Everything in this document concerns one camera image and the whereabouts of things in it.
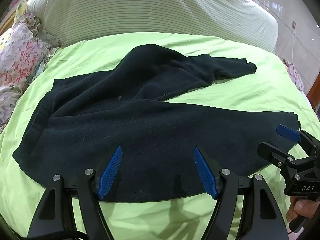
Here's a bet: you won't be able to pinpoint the green bed sheet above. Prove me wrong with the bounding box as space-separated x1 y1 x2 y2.
0 32 316 240

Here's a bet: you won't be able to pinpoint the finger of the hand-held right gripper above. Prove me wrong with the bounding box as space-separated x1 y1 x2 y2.
276 124 320 157
257 142 315 173

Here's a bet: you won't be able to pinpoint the pink floral pillow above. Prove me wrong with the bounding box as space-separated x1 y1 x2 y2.
0 12 61 133

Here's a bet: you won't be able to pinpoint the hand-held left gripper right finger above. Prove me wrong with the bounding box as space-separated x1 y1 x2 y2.
193 145 290 240

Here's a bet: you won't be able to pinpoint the yellow floral pillow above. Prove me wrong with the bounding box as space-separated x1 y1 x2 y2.
0 0 42 52

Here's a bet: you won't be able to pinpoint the person's right hand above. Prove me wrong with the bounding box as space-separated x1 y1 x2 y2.
286 197 319 224

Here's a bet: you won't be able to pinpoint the reddish wooden furniture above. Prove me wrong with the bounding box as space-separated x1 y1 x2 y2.
307 71 320 117

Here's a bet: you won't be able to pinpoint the striped padded headboard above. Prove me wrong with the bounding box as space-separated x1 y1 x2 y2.
26 0 279 53

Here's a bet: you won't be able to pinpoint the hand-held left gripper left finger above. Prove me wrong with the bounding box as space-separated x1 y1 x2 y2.
27 145 123 240

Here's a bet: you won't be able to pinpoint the floral cloth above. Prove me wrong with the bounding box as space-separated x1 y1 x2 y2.
281 58 305 92

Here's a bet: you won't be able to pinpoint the black pants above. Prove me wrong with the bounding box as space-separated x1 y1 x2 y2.
12 44 300 203

